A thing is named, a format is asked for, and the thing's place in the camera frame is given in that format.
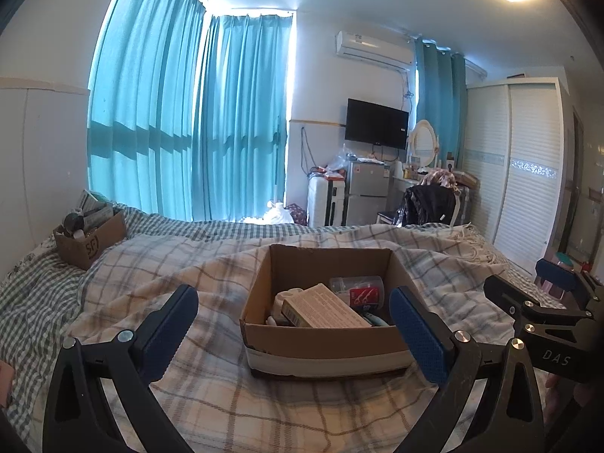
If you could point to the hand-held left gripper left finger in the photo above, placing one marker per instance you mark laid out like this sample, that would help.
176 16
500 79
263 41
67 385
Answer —
170 335

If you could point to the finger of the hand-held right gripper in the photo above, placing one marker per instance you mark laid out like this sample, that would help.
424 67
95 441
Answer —
557 276
512 297

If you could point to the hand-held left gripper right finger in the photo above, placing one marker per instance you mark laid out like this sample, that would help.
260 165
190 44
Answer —
417 339

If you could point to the teal plastic item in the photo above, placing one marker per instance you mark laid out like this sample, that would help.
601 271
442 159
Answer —
375 320

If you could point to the clear plastic bottle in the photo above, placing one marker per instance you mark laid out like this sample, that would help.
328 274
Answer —
363 292

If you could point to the yellow brown carton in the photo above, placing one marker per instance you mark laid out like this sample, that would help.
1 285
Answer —
325 309

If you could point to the white tape roll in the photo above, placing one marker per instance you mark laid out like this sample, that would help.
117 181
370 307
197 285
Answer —
285 299

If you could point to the person's right hand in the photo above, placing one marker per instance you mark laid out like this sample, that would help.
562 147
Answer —
551 394

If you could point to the white sliding wardrobe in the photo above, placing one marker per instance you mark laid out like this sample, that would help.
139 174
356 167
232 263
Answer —
514 174

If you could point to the small cardboard box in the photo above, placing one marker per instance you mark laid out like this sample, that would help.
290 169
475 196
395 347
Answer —
94 245

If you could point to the black jacket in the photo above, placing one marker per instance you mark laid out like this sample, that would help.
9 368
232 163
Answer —
427 205

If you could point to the flat brown box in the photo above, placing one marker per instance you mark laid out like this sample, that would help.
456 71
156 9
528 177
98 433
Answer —
465 180

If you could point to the plaid blanket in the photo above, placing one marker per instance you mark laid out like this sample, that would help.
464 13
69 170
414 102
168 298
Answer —
283 410

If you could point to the floral clothes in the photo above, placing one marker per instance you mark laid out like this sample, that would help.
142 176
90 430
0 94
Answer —
439 179

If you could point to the gingham bed sheet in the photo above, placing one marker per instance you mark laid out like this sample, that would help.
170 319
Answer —
28 302

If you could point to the black round item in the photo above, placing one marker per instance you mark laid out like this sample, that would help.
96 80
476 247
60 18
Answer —
73 222

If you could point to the silver small fridge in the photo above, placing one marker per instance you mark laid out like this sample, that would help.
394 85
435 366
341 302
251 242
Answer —
367 193

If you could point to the green white cartons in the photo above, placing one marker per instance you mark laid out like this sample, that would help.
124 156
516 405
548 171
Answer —
92 200

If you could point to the white plastic bag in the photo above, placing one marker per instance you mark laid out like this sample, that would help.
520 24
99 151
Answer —
278 214

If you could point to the white suitcase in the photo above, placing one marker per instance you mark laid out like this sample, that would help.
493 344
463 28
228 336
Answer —
325 203

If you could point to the white bottle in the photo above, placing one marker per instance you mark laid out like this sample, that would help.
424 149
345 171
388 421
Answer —
398 170

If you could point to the dotted dark bag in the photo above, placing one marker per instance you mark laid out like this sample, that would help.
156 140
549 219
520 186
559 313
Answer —
297 214

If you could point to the oval white mirror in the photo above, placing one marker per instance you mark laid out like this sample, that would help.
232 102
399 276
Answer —
423 141

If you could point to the clear plastic bag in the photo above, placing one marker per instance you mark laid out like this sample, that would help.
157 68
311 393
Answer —
339 160

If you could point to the narrow teal curtain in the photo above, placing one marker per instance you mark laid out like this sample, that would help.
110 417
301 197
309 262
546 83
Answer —
441 104

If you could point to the wide teal curtain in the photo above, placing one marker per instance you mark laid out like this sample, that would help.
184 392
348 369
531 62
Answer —
141 104

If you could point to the white air conditioner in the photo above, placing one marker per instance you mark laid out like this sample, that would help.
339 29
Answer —
375 49

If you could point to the black wall television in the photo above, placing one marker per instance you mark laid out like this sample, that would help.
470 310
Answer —
376 122

